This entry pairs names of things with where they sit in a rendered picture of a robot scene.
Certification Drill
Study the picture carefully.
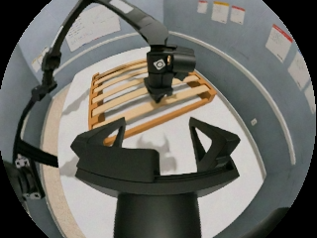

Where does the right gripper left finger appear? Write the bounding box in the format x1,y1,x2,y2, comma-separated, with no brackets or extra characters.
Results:
74,116,127,147

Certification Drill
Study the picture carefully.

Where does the brown wooden bed frame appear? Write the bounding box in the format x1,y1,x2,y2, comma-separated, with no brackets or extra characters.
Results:
88,60,217,146

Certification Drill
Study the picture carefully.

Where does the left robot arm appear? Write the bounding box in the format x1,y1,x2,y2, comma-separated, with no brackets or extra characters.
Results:
39,0,195,90

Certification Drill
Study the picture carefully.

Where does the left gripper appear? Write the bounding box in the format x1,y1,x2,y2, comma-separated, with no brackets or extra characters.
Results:
144,71,173,103

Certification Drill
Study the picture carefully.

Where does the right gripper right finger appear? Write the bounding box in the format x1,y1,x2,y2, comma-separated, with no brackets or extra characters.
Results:
189,116,241,172

